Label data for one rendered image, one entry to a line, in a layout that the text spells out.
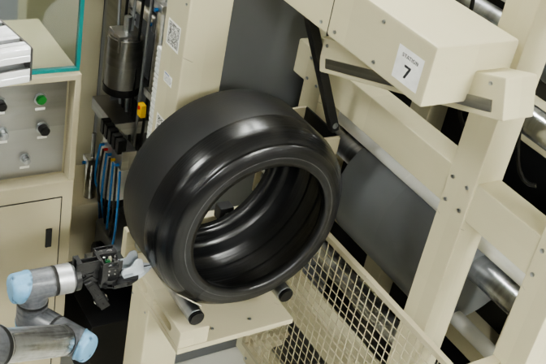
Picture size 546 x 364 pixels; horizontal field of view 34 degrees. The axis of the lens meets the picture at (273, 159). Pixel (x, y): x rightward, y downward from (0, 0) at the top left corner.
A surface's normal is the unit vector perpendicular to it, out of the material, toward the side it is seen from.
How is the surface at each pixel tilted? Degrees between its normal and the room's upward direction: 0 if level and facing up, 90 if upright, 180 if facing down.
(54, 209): 90
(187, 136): 38
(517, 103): 72
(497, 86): 90
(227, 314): 0
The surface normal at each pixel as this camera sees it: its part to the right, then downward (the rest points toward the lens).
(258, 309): 0.18, -0.84
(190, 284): 0.34, 0.62
